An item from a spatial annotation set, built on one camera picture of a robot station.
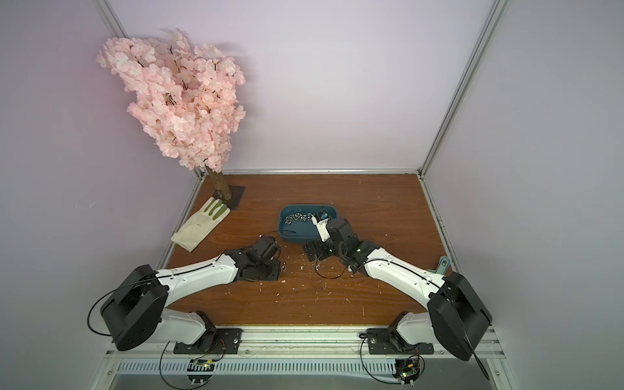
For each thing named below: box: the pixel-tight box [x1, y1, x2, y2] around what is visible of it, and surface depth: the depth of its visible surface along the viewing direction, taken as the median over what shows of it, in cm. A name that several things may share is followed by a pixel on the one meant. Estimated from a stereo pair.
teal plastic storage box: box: [277, 203, 338, 243], surface depth 102 cm
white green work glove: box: [170, 196, 232, 253], surface depth 103 cm
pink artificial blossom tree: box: [95, 28, 247, 202], surface depth 71 cm
